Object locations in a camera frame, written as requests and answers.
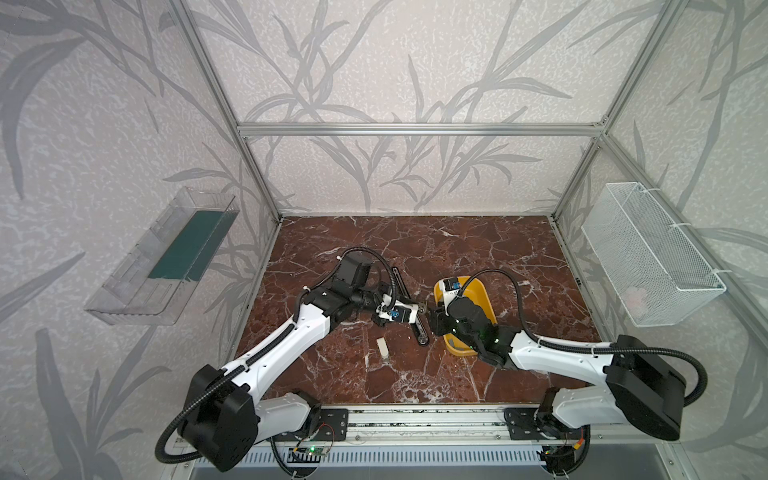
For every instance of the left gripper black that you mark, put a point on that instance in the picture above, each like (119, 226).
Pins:
(411, 309)

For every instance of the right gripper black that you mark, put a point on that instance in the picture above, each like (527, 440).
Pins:
(441, 321)

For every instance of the black stapler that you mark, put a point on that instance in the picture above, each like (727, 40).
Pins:
(418, 330)

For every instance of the white mini stapler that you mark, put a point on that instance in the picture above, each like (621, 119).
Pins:
(383, 348)

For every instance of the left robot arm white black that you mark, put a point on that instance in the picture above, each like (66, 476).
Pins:
(226, 411)

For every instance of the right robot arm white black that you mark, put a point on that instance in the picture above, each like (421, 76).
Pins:
(625, 382)

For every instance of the yellow plastic tray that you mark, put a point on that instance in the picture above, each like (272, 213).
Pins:
(465, 346)

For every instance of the green circuit board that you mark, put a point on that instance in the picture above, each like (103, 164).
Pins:
(310, 454)

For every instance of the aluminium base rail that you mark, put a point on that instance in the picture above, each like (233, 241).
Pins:
(429, 424)

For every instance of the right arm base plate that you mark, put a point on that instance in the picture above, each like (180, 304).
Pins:
(528, 423)

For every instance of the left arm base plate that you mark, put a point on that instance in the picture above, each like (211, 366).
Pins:
(325, 424)

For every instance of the aluminium frame crossbar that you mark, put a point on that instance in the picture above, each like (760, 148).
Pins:
(252, 130)

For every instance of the white wire mesh basket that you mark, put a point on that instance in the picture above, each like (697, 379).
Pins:
(660, 277)

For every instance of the clear plastic wall bin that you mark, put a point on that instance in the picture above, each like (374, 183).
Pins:
(152, 285)

